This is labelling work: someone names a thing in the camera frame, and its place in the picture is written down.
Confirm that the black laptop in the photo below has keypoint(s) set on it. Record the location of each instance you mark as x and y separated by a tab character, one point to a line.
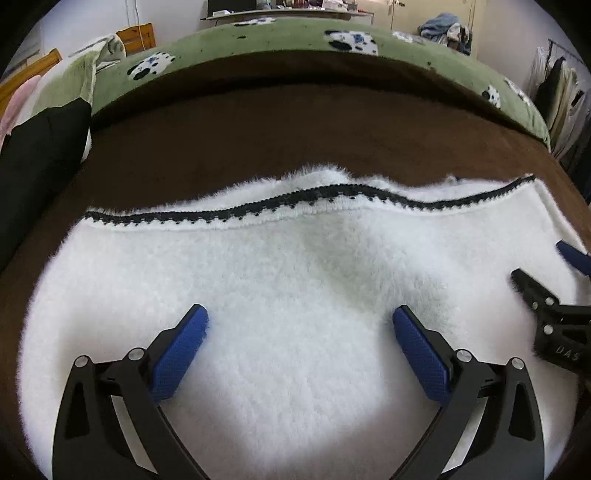
231	5

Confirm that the row of hanging clothes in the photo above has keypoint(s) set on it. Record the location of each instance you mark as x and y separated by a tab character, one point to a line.
565	106

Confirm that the metal clothes rack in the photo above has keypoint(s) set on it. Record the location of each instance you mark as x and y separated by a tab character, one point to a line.
565	50

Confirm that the light green white towel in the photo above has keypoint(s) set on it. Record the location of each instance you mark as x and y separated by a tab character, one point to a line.
87	69

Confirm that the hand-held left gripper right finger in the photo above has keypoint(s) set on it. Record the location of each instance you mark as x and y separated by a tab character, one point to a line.
420	350

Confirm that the green panda-print blanket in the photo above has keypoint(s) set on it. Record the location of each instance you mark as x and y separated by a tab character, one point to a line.
258	50

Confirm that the wooden headboard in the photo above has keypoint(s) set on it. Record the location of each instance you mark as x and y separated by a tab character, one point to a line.
30	74

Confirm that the pile of clothes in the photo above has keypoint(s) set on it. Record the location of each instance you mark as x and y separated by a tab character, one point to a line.
443	32

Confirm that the white fuzzy black-trimmed cardigan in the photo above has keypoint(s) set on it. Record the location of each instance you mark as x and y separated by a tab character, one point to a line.
295	277

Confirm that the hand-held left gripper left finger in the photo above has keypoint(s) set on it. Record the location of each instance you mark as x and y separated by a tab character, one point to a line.
180	350

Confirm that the orange wooden chair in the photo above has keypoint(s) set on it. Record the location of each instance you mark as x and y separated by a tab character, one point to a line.
138	39

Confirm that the white desk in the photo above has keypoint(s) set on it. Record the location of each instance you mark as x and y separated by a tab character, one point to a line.
286	14

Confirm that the pink cloth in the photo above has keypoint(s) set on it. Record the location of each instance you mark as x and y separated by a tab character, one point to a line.
16	104

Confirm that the black garment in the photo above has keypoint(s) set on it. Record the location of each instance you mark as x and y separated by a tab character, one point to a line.
37	175

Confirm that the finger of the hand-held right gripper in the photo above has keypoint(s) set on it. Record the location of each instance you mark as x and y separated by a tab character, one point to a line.
535	295
577	258

